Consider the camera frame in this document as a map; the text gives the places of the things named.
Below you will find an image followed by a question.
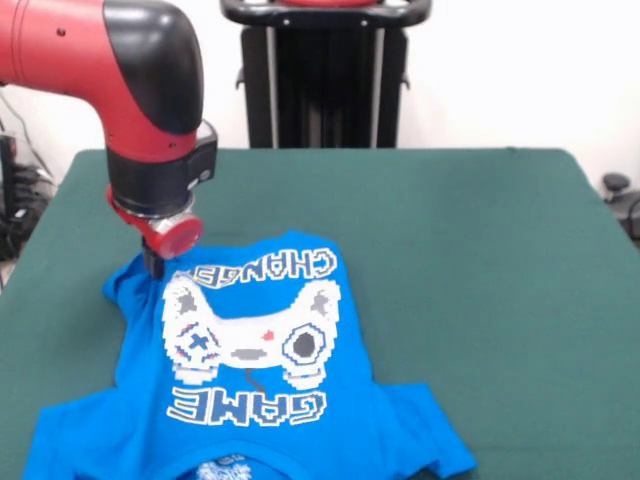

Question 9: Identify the dark green table cloth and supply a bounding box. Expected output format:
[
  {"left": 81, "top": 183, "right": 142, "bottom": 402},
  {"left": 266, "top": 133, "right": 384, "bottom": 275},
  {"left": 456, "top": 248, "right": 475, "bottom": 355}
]
[{"left": 0, "top": 147, "right": 640, "bottom": 480}]

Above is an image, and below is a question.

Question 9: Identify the black chair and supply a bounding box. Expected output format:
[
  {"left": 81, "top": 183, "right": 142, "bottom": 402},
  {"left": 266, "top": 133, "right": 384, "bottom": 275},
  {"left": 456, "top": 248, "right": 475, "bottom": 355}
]
[{"left": 601, "top": 171, "right": 640, "bottom": 232}]

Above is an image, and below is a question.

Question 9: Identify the black cable bundle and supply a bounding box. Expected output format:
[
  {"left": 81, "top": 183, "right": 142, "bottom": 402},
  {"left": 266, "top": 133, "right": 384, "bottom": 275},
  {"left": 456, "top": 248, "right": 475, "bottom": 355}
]
[{"left": 0, "top": 90, "right": 59, "bottom": 262}]

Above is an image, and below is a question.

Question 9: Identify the black electronics box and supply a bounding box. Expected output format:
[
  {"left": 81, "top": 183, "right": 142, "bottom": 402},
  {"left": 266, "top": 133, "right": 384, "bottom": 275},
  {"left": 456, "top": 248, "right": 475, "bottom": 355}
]
[{"left": 0, "top": 133, "right": 17, "bottom": 217}]

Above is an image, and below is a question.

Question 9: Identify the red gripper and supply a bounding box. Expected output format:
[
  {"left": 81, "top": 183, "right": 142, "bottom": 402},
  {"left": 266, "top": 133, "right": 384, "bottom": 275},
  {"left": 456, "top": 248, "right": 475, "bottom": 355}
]
[{"left": 106, "top": 184, "right": 206, "bottom": 280}]

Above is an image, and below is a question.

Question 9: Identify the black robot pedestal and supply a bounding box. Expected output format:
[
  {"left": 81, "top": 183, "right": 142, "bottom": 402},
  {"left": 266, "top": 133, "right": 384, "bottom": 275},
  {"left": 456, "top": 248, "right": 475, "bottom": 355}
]
[{"left": 219, "top": 0, "right": 434, "bottom": 150}]

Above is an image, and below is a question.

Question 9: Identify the blue printed t-shirt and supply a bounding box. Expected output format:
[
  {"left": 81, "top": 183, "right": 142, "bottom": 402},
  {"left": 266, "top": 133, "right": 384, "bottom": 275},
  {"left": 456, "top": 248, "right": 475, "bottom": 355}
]
[{"left": 20, "top": 229, "right": 479, "bottom": 480}]

